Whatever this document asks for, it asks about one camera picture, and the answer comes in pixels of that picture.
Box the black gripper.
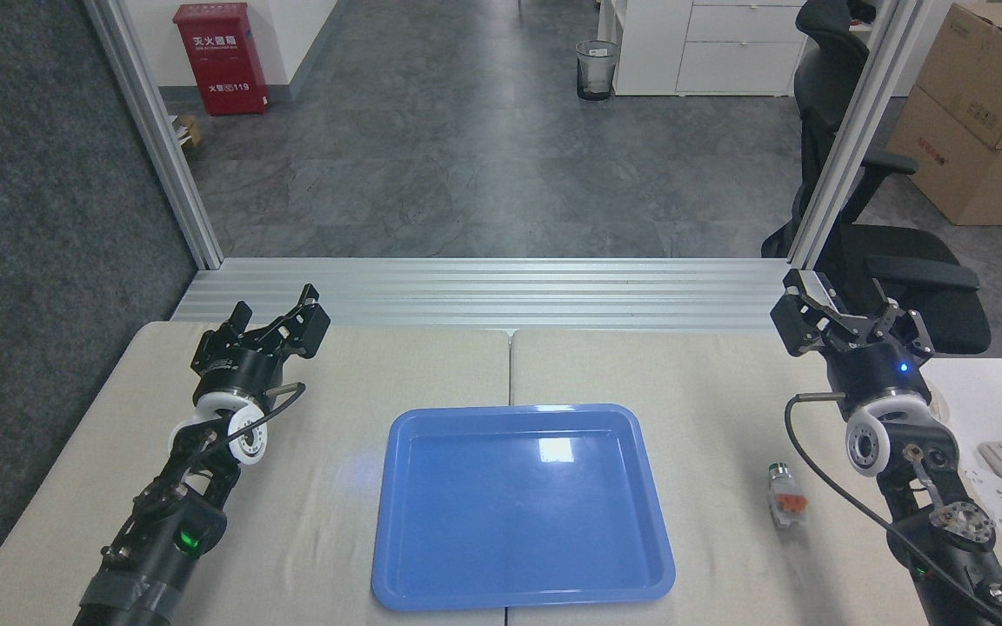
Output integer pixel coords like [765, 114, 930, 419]
[770, 269, 936, 419]
[191, 283, 332, 406]

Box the white orange switch part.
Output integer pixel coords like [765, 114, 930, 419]
[766, 463, 809, 529]

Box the blue plastic tray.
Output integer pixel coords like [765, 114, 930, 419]
[371, 403, 676, 611]

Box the black office chair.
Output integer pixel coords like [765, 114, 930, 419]
[761, 0, 992, 356]

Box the closed brown cardboard box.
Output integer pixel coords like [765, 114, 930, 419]
[886, 86, 1002, 228]

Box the small brown carton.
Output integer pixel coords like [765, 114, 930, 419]
[168, 114, 204, 154]

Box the white power strip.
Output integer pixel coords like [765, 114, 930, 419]
[958, 465, 1002, 546]

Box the red fire extinguisher box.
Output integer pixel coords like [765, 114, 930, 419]
[173, 3, 271, 117]

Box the white drawer cabinet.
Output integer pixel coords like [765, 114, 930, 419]
[597, 0, 808, 97]

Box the grey mesh trash bin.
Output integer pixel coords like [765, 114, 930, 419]
[575, 40, 621, 103]

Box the silver aluminium post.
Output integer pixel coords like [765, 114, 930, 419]
[787, 0, 938, 270]
[83, 0, 224, 270]

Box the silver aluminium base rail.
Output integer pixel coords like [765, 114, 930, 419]
[171, 256, 802, 336]

